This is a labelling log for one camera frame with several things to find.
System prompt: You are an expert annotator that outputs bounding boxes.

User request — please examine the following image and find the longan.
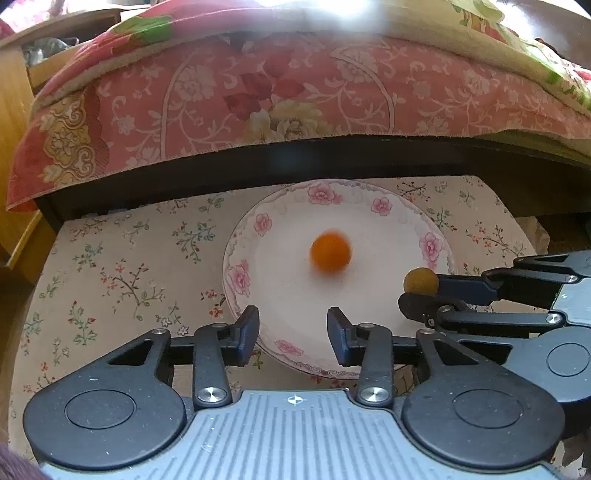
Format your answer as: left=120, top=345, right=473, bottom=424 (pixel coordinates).
left=404, top=267, right=439, bottom=296

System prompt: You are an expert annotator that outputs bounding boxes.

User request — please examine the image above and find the orange cherry tomato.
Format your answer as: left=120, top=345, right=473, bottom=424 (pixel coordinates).
left=310, top=230, right=353, bottom=275

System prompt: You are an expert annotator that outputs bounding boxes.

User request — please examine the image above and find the floral white plate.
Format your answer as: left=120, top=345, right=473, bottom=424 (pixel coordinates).
left=222, top=179, right=455, bottom=380

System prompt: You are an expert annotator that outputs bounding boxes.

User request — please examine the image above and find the floral tablecloth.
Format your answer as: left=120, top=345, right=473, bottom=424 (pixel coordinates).
left=9, top=176, right=534, bottom=460

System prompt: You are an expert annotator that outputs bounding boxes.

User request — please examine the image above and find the wooden cabinet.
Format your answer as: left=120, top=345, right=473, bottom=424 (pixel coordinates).
left=1, top=7, right=122, bottom=285

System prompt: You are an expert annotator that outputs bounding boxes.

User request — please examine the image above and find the yellow green floral quilt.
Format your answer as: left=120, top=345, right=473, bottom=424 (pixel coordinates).
left=380, top=1, right=590, bottom=117

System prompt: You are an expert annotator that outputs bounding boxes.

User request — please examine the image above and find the pink floral blanket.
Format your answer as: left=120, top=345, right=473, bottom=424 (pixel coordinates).
left=7, top=1, right=590, bottom=211

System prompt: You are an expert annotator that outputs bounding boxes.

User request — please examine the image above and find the dark bed frame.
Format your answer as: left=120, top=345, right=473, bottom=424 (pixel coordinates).
left=35, top=132, right=590, bottom=230

